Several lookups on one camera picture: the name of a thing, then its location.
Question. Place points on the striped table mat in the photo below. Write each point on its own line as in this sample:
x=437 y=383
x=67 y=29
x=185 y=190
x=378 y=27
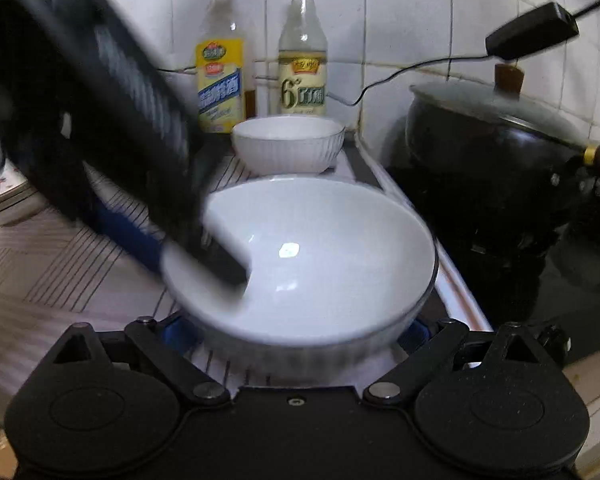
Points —
x=53 y=274

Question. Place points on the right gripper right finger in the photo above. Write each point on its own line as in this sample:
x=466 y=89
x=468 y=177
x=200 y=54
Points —
x=420 y=367

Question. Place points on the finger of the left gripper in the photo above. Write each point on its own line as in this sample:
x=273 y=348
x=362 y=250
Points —
x=199 y=244
x=144 y=248

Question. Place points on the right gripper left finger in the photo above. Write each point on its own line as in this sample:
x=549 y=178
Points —
x=162 y=345

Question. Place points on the medium white ribbed bowl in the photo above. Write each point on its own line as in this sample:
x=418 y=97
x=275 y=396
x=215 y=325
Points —
x=288 y=144

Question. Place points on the white vinegar bottle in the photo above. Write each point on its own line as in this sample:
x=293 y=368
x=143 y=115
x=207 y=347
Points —
x=302 y=61

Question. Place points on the black wok with lid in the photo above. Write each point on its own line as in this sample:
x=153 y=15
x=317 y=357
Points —
x=494 y=173

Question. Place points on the black power adapter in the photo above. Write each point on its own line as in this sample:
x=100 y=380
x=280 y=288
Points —
x=533 y=32

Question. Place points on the large white ribbed bowl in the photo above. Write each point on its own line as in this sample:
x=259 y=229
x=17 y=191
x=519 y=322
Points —
x=337 y=272

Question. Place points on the yellow label cooking wine bottle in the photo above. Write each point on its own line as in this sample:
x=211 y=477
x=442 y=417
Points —
x=226 y=91

